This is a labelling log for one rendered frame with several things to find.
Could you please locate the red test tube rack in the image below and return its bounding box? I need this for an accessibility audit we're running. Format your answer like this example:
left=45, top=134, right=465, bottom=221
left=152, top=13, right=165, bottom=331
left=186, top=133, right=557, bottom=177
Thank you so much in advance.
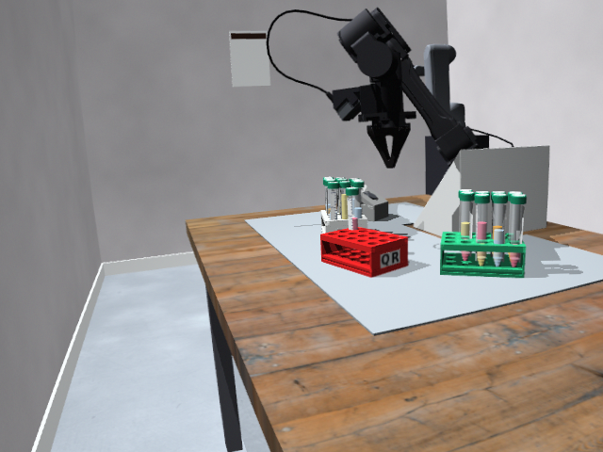
left=320, top=227, right=408, bottom=278

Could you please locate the conical tube with yellow liquid and green cap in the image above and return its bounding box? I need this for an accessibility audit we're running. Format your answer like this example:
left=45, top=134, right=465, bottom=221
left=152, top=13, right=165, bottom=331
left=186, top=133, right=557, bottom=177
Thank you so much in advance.
left=339, top=182, right=350, bottom=219

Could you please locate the green test tube rack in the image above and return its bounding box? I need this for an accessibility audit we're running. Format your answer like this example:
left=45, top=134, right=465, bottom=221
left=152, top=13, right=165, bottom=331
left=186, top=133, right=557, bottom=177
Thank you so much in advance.
left=440, top=232, right=526, bottom=278

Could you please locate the white tube rack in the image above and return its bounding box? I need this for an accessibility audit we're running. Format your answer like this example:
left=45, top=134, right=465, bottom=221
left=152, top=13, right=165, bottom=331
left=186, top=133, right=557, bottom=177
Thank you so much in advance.
left=320, top=210, right=367, bottom=234

